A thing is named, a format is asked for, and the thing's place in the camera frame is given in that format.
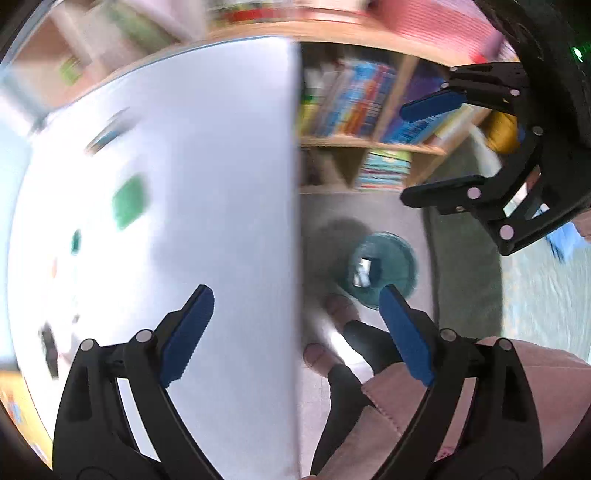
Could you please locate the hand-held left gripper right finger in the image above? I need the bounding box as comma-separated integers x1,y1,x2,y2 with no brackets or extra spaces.
374,284,543,480

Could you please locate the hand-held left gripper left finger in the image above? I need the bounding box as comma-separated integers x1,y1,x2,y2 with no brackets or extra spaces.
53,284,218,480

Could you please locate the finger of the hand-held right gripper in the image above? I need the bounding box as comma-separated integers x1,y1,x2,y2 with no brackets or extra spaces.
400,126,573,257
399,62,533,123

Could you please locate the teal trash bin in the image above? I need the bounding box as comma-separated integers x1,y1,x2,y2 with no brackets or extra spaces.
348,233,419,309

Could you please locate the row of purple blue books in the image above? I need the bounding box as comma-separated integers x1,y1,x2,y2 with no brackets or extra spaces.
383,62,481,146

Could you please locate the person's black-clad leg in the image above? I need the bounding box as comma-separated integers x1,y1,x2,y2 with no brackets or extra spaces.
311,364,376,480
344,320,403,376

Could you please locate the pink slipper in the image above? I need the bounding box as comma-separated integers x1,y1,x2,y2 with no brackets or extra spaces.
325,295,359,332
303,344,343,371

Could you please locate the yellow cushion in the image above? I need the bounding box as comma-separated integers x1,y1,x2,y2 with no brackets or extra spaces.
482,111,521,156

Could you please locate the stack of flat teal books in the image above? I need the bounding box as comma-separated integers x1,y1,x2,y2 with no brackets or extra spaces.
358,151,413,191

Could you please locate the black white packet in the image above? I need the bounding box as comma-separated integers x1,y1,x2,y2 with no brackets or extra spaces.
353,257,382,288

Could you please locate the person's pink garment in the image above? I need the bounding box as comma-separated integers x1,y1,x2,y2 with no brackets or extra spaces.
318,337,591,480

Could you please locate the row of blue spine books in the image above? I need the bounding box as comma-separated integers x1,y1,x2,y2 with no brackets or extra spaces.
300,60,399,138

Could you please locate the wooden bookshelf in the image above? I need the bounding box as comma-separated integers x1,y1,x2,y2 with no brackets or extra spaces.
205,21,492,192

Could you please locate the black item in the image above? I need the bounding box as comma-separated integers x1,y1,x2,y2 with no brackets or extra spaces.
39,323,61,380

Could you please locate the green wrapper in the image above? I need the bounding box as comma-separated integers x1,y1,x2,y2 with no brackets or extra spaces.
113,177,149,230

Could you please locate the row of thin colourful books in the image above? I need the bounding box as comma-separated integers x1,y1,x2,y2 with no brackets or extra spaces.
99,0,185,44

